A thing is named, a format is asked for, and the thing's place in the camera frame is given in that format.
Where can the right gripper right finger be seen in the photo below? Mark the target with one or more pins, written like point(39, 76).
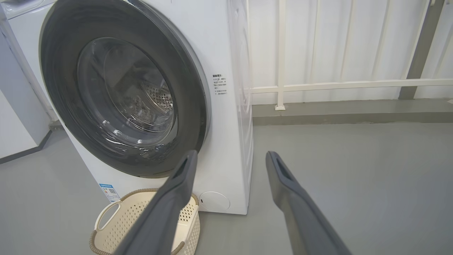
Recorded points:
point(300, 219)

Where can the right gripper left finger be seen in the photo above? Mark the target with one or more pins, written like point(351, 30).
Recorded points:
point(166, 216)

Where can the black round glass door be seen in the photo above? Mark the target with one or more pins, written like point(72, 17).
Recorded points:
point(184, 88)

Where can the cream perforated laundry basket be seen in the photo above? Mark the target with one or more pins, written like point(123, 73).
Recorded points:
point(116, 233)

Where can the white front-load washing machine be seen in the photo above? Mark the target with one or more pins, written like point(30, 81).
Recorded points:
point(223, 141)

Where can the round drain filter cover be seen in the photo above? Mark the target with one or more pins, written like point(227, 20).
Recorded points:
point(214, 201)

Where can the blue energy label sticker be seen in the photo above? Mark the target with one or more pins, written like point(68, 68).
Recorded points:
point(110, 192)

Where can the small printed text label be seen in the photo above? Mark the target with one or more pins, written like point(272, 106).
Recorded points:
point(219, 85)

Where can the white metal railing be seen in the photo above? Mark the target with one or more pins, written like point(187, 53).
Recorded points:
point(281, 53)

